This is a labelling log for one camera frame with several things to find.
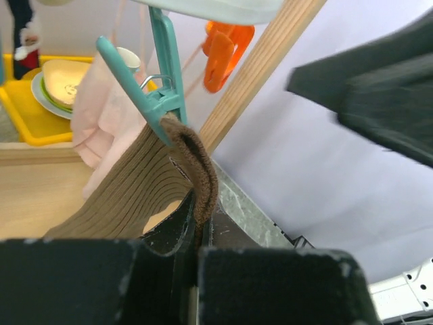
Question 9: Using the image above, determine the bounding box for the orange clothes peg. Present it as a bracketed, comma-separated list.
[202, 21, 255, 93]

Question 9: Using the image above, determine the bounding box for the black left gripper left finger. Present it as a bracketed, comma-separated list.
[1, 193, 195, 324]

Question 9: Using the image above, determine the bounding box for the black sock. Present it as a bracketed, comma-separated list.
[286, 11, 432, 167]

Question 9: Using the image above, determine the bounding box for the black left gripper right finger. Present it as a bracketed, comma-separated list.
[198, 205, 379, 324]

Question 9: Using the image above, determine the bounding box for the brown ribbed sock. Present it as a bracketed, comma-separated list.
[46, 113, 219, 239]

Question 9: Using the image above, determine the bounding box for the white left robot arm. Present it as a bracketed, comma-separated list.
[1, 193, 432, 324]

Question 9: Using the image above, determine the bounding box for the teal clothes peg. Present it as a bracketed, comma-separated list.
[96, 7, 187, 146]

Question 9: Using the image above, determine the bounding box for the santa pattern sock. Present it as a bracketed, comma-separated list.
[7, 0, 42, 80]

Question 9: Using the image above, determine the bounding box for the white round clip hanger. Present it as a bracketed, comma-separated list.
[137, 0, 283, 25]

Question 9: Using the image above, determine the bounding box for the wooden hanger rack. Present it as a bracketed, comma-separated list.
[1, 1, 323, 240]

